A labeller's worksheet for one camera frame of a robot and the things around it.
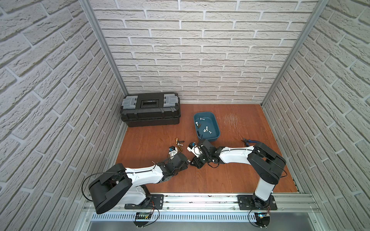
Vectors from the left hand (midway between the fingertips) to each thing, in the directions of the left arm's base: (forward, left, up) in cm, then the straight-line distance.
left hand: (187, 161), depth 87 cm
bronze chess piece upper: (+9, +5, 0) cm, 10 cm away
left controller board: (-27, +24, -5) cm, 36 cm away
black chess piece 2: (+14, +6, -1) cm, 15 cm away
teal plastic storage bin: (+26, -14, 0) cm, 30 cm away
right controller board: (-29, -38, -2) cm, 48 cm away
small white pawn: (+21, -16, +1) cm, 27 cm away
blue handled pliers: (+14, -41, +1) cm, 43 cm away
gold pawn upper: (+15, +8, -1) cm, 17 cm away
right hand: (0, -4, -2) cm, 4 cm away
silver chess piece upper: (+12, +6, 0) cm, 14 cm away
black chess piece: (+19, -8, 0) cm, 21 cm away
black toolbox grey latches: (+29, +25, +15) cm, 42 cm away
